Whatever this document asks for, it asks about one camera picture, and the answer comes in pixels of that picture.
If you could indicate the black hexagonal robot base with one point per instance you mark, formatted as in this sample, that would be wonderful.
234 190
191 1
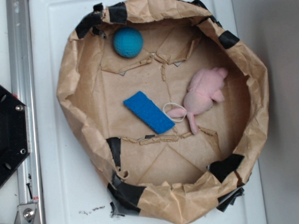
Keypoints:
13 135

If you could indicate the pink plush toy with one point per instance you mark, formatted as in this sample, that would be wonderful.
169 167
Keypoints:
205 88

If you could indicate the white rubber band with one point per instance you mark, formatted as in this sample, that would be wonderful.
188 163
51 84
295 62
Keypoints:
177 106

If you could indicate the blue dimpled ball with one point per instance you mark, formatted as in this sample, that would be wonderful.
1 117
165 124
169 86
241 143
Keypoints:
128 42

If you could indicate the aluminium extrusion rail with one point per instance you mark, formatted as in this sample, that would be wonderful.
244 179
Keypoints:
22 85

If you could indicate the metal corner bracket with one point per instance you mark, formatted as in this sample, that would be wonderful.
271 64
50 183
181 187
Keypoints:
27 214

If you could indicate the brown paper bag bin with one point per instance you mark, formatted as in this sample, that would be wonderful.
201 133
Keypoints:
175 176

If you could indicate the blue rectangular sponge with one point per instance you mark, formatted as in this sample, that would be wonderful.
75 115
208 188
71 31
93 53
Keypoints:
149 113

